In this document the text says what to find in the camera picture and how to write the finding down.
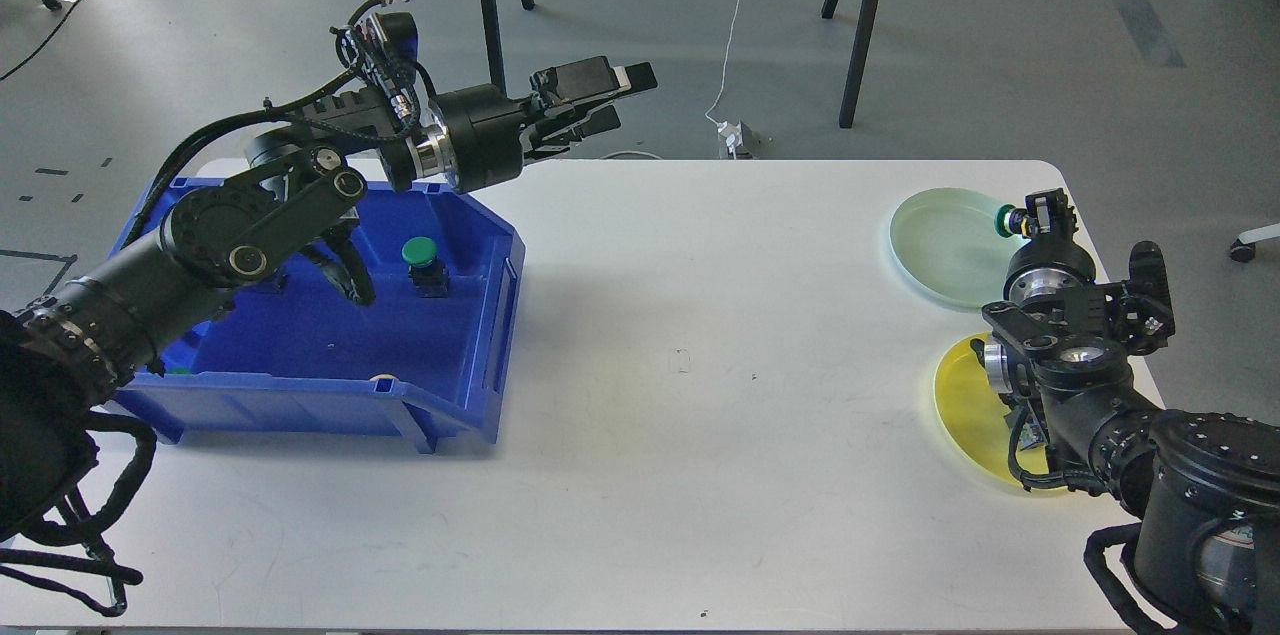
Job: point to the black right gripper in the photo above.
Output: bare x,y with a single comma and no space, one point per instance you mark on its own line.
1051,260

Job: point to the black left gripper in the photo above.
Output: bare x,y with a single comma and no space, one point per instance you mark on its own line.
472,136

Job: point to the green push button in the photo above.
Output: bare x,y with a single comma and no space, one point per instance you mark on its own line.
425,267
1012,221

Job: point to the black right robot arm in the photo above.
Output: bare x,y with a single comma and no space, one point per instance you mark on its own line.
1202,488

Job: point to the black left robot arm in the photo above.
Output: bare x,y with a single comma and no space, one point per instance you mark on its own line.
227,208

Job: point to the light green plate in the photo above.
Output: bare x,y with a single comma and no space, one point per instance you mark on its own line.
946,241

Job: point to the yellow plate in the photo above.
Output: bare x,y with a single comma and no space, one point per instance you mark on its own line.
970,414

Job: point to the white power adapter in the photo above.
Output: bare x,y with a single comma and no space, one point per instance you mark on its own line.
736,140

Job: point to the blue plastic bin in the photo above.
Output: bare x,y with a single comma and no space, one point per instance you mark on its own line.
295,356

